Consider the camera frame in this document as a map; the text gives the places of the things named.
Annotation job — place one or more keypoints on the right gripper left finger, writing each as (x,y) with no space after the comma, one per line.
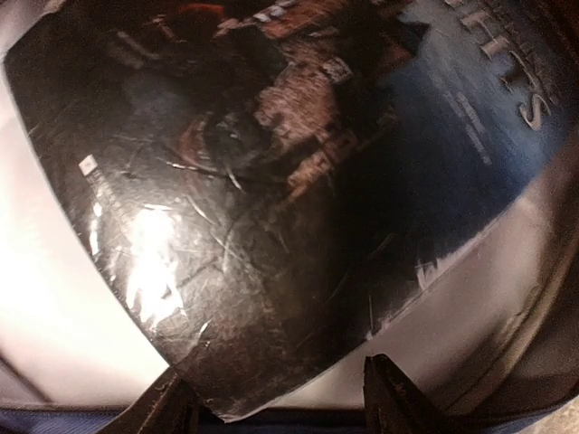
(168,406)

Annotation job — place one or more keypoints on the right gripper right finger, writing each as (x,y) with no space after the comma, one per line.
(394,404)

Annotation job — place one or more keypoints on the navy blue student backpack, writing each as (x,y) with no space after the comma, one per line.
(493,344)

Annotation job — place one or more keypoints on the dark blue hardcover book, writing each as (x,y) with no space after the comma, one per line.
(264,184)

